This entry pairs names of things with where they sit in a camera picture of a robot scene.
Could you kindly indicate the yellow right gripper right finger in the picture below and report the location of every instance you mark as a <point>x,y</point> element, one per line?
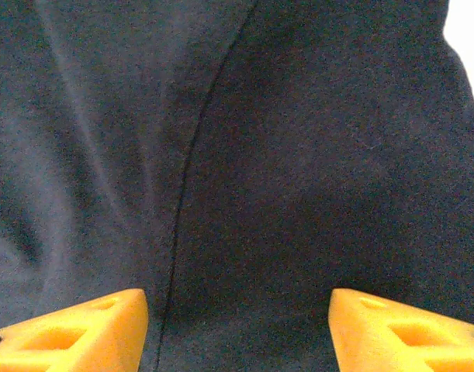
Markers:
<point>399,337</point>

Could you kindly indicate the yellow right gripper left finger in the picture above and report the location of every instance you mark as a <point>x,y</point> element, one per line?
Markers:
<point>73,337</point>

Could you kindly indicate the black t-shirt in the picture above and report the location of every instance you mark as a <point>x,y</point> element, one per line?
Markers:
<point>260,155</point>

